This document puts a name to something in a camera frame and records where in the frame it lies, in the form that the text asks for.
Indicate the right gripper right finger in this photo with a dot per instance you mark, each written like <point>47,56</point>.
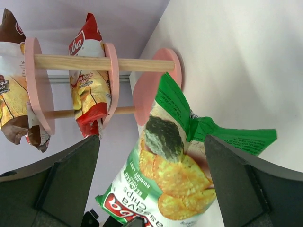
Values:
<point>252,192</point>

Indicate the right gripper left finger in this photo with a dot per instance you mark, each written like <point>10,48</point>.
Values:
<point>52,192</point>

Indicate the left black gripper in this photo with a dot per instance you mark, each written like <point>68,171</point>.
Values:
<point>90,219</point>

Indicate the green Chuba chips bag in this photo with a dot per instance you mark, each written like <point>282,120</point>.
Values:
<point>166,179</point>

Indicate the pink three-tier wooden shelf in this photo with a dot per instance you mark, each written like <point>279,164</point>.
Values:
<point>144,92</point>

